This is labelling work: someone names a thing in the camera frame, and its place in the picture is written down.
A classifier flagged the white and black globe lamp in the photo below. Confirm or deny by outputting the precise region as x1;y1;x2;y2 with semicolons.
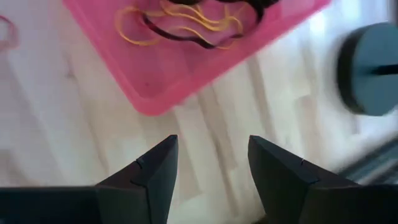
336;22;398;116

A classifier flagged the red rubber band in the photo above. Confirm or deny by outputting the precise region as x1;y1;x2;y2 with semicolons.
0;14;20;52

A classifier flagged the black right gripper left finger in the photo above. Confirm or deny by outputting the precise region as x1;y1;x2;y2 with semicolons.
0;134;180;224

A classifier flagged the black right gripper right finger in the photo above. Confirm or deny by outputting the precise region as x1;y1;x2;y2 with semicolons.
248;134;398;224

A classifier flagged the pink translucent plastic bin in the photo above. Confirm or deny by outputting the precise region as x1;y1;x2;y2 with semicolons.
62;0;332;117

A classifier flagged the black rubber band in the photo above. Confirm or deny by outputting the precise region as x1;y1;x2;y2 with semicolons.
141;0;280;50

